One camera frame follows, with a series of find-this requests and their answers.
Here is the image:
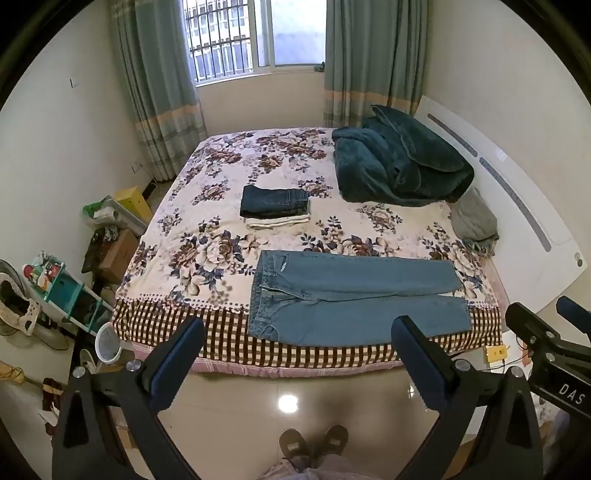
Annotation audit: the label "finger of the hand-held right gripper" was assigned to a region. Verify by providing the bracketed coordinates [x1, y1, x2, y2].
[556, 296, 591, 330]
[505, 302, 568, 354]

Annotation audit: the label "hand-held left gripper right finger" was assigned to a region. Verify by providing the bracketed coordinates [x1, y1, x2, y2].
[390, 315, 546, 480]

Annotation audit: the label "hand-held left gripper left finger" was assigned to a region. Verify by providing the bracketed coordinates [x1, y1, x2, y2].
[51, 316, 206, 480]

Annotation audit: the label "light blue jeans pants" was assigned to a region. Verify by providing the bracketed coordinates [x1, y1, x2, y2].
[247, 249, 472, 347]

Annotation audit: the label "folded cream pants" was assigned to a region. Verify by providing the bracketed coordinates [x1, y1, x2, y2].
[245, 213, 310, 230]

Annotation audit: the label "white headboard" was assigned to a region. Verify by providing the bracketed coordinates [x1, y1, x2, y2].
[413, 95, 587, 319]

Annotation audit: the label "floral bed cover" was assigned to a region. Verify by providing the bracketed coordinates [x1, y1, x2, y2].
[111, 127, 504, 381]

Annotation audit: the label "person's right slipper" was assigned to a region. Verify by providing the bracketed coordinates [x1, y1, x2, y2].
[311, 424, 350, 468]

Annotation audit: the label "person's slipper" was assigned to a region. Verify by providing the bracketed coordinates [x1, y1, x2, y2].
[311, 424, 350, 468]
[279, 428, 308, 470]

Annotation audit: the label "grey knitted cloth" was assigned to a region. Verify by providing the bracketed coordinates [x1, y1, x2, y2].
[450, 187, 500, 252]

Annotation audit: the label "brown cardboard box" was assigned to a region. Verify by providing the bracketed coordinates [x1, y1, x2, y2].
[98, 229, 140, 285]

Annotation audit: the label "teal storage shelf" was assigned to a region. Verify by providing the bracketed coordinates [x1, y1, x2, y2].
[42, 261, 116, 334]

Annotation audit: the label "person's left slipper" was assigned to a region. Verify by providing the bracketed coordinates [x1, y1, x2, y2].
[279, 428, 308, 470]

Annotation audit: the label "person's legs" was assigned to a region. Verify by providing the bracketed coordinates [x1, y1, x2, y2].
[262, 455, 366, 480]

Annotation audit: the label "green and white bag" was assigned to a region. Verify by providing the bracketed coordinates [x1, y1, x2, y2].
[83, 195, 149, 237]

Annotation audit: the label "standing fan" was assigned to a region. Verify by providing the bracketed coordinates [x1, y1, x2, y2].
[0, 258, 71, 352]

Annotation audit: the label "folded dark blue jeans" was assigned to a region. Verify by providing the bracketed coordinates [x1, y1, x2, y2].
[239, 185, 311, 220]

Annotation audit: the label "teal plush blanket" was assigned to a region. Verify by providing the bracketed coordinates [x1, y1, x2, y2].
[331, 104, 475, 207]

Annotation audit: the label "barred window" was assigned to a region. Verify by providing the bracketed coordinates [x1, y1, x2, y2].
[182, 0, 328, 85]

